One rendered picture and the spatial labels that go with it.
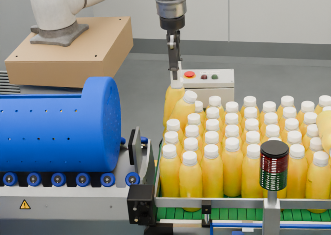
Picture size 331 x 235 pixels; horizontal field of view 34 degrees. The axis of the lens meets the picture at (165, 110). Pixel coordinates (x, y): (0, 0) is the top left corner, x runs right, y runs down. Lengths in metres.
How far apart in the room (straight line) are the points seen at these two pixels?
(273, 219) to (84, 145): 0.55
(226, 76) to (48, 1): 0.73
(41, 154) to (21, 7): 1.86
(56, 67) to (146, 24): 2.52
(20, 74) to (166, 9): 0.77
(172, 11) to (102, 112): 0.35
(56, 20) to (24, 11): 1.20
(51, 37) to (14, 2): 1.19
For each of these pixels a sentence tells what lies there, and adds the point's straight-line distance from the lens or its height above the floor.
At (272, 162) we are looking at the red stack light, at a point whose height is 1.24.
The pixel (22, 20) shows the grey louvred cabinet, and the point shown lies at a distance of 3.39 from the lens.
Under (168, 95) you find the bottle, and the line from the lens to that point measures 1.75.
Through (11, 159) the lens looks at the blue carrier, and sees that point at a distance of 1.64.
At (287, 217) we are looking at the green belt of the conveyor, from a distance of 1.60.
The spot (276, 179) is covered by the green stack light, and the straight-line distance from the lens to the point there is 1.25.
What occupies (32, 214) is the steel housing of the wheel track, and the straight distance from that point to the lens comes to 1.76.
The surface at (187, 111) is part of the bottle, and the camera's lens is 1.69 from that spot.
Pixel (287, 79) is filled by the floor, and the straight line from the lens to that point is 4.21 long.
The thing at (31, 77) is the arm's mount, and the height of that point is 1.03.
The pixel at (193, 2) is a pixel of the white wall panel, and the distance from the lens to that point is 4.38.
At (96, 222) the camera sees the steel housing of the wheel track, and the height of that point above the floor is 0.82.
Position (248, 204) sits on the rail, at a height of 0.96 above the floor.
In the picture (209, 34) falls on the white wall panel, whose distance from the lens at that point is 4.46.
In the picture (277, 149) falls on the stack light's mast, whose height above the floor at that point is 1.26.
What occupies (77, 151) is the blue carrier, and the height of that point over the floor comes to 1.09.
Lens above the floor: 1.96
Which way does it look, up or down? 31 degrees down
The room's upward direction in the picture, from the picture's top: 4 degrees counter-clockwise
